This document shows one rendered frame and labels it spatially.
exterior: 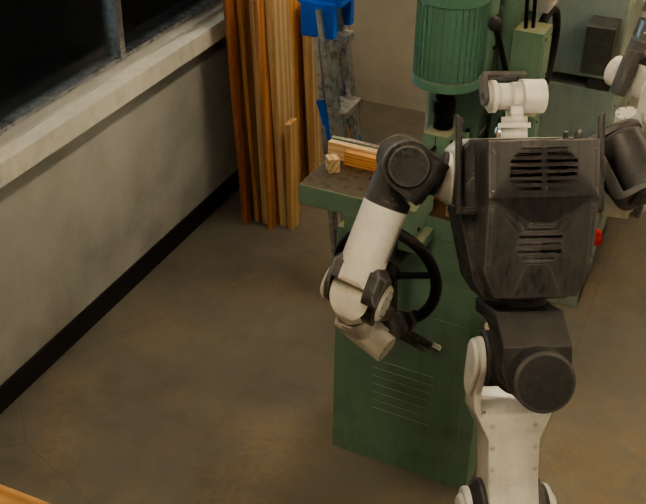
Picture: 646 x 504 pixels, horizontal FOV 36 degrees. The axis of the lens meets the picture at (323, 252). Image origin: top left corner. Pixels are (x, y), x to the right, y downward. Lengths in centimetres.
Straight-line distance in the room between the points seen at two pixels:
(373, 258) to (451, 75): 72
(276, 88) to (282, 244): 64
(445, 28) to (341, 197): 53
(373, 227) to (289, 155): 218
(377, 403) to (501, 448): 96
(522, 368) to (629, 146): 49
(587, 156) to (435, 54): 76
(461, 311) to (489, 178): 96
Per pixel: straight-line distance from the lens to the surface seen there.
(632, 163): 197
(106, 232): 366
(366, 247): 189
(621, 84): 213
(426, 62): 248
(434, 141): 259
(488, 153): 175
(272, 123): 405
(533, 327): 187
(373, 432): 306
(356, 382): 296
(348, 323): 200
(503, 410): 205
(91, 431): 328
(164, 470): 312
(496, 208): 177
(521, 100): 196
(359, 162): 275
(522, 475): 209
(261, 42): 387
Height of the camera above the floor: 218
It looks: 32 degrees down
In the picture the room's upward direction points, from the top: 1 degrees clockwise
